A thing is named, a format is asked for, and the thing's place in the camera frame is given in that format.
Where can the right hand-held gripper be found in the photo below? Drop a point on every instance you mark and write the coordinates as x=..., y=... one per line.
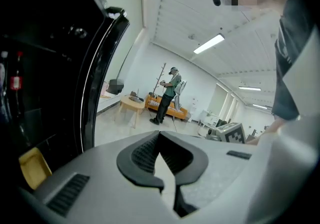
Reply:
x=232, y=134

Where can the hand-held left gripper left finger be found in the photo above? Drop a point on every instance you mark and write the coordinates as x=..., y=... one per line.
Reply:
x=105, y=175

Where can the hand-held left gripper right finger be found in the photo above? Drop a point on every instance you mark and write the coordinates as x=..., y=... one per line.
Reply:
x=220, y=180

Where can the cola bottle with red cap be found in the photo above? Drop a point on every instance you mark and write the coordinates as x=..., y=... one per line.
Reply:
x=17, y=82

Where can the person's right forearm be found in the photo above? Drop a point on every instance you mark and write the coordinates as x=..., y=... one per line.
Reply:
x=267, y=130

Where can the black fridge door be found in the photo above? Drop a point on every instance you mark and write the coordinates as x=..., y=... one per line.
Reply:
x=100, y=80

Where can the white desk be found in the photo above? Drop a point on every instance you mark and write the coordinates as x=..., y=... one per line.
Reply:
x=210, y=120

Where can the ceiling light panel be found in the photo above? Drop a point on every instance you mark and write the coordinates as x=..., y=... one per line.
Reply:
x=208, y=44
x=250, y=88
x=260, y=106

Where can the orange sofa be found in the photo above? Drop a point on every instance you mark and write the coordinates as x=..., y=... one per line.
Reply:
x=180, y=112

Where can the yellow plastic basket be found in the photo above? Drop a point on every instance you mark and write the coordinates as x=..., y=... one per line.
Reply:
x=35, y=168

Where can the round wooden side table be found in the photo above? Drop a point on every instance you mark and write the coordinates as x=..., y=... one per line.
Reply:
x=131, y=104

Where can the black flat object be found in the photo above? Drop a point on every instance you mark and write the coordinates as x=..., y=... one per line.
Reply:
x=137, y=99

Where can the pink box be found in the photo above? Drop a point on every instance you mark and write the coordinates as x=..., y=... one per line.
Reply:
x=104, y=88

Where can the dark brown pouch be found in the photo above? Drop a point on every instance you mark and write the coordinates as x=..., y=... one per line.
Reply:
x=134, y=93

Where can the wooden coat rack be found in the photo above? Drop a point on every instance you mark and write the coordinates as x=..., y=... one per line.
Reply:
x=161, y=73

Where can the person's black t-shirt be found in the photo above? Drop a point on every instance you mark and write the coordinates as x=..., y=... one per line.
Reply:
x=295, y=43

